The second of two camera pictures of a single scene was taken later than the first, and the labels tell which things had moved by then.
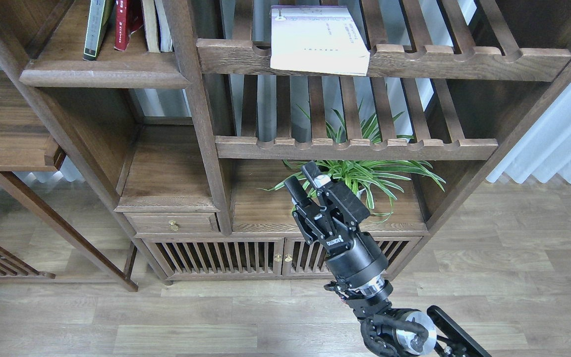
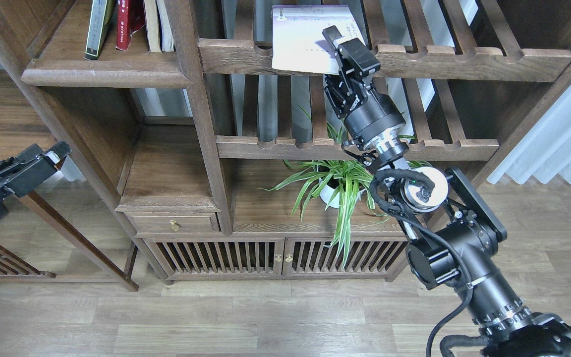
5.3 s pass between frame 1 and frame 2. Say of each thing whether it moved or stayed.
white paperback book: stayed
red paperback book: stayed
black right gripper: moved
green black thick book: stayed
